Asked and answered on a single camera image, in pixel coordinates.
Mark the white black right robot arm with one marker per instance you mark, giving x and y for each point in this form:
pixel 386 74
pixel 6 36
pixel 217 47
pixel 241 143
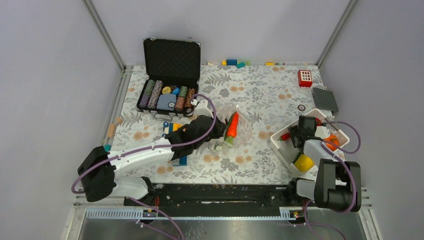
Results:
pixel 337 185

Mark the clear dotted zip top bag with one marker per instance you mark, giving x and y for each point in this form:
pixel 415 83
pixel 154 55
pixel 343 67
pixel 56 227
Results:
pixel 238 130

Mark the red toy chili pepper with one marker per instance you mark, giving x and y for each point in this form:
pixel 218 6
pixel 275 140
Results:
pixel 284 137

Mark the red toy tomato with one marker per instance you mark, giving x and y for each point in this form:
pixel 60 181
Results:
pixel 318 122

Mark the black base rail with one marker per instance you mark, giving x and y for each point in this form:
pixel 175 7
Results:
pixel 224 200

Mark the yellow toy lemon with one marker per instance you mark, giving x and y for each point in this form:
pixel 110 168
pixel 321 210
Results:
pixel 303 163

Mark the orange yellow toy block car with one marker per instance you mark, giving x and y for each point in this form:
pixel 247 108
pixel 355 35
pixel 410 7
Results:
pixel 169 127

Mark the orange toy pumpkin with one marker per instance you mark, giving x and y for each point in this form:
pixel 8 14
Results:
pixel 332 142

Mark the orange toy carrot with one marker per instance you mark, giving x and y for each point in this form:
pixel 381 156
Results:
pixel 233 125

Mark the red white window block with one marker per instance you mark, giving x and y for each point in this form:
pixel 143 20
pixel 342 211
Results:
pixel 305 78

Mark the blue block at wall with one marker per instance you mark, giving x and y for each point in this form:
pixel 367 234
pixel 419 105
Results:
pixel 231 62

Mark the wooden block left edge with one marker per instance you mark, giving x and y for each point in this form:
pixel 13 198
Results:
pixel 111 130

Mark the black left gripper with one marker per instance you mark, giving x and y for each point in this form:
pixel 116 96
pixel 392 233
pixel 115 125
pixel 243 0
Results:
pixel 220 130

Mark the blue grey building block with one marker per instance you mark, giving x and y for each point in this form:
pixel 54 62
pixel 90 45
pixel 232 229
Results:
pixel 182 161

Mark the black poker chip case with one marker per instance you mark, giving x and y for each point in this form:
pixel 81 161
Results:
pixel 173 68

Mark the floral patterned table mat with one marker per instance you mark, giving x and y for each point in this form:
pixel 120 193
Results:
pixel 268 97

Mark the teal block at wall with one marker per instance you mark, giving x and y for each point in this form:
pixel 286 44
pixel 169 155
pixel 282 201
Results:
pixel 240 65

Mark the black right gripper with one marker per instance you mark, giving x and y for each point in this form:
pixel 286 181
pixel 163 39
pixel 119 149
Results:
pixel 293 130

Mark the dark grey building baseplate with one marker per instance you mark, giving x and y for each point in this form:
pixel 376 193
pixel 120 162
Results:
pixel 324 100

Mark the teal block left edge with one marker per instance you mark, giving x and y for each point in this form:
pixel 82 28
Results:
pixel 107 147

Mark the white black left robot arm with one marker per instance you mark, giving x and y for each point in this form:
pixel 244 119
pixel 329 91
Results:
pixel 104 173

